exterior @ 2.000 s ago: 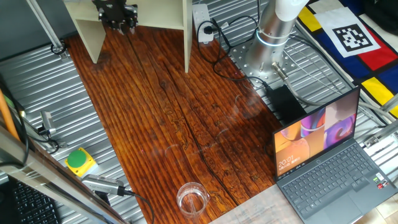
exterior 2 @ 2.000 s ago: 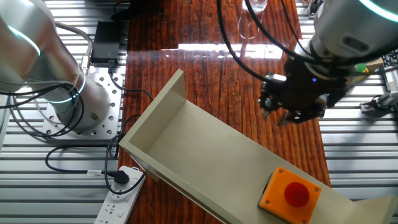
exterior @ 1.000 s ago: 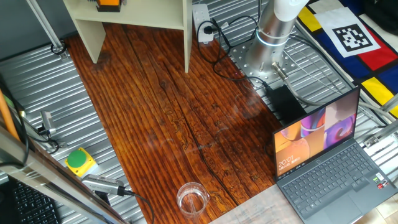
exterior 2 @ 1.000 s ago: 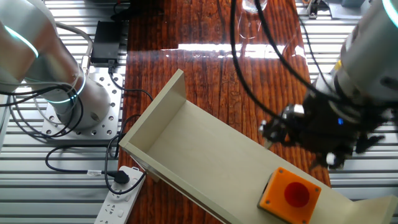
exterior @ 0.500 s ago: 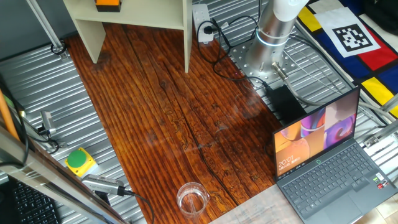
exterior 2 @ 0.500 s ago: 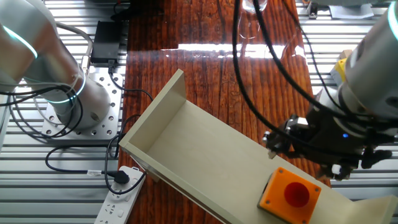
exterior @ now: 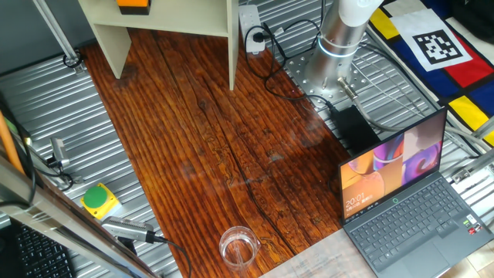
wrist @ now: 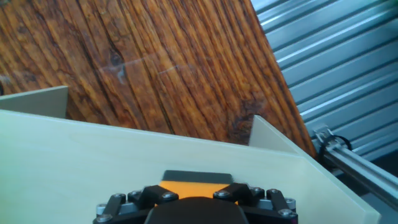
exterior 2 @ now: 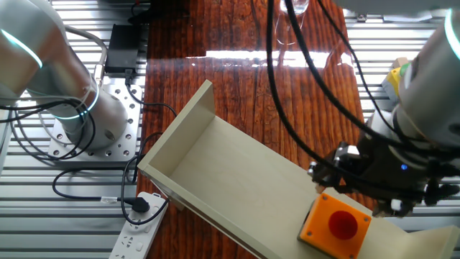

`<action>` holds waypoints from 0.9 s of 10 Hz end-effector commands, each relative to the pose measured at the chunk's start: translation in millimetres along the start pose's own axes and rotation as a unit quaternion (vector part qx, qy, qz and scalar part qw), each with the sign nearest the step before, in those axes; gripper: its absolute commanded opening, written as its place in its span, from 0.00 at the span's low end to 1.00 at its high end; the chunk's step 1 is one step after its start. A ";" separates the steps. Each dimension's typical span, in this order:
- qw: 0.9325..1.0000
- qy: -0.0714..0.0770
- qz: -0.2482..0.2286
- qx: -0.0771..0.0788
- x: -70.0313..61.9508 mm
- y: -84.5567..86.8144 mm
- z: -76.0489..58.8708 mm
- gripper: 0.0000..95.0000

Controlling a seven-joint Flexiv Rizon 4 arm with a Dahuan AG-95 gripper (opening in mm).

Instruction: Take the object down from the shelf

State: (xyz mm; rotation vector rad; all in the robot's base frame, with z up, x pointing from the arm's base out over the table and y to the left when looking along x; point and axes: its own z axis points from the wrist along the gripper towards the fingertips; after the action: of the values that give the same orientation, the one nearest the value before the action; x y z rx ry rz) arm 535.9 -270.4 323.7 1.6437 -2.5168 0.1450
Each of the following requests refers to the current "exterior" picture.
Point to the black power adapter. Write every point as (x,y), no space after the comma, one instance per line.
(355,129)

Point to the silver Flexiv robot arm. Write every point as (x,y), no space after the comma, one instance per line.
(335,58)

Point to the aluminium profile rail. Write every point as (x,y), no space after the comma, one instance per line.
(471,166)

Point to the colourful block pattern cloth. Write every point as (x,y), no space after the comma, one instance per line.
(436,81)

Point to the grey open laptop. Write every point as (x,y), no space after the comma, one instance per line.
(405,231)

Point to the black keyboard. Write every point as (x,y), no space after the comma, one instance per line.
(42,255)

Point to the orange box with red button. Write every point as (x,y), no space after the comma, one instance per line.
(133,5)

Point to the white fiducial tag paper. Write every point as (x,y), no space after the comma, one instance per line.
(436,42)

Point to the metal camera mount clamp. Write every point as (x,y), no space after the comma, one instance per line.
(58,152)

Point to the clear glass beaker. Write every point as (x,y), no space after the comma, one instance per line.
(239,247)

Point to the white power strip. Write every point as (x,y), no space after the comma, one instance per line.
(251,19)

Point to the aluminium frame bar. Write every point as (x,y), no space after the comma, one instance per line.
(77,239)

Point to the silver ribbed depth camera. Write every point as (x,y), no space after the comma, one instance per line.
(127,229)

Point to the beige wooden shelf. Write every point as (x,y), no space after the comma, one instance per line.
(162,23)

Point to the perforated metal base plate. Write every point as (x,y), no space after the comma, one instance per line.
(297,65)

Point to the yellow box with green button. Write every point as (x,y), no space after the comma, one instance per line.
(98,201)

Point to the black bag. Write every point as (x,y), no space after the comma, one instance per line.
(474,15)

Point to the orange pole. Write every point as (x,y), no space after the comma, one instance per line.
(7,146)

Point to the aluminium corner post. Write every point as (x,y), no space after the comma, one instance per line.
(58,34)

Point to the translucent plastic sheet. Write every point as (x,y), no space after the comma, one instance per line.
(320,258)

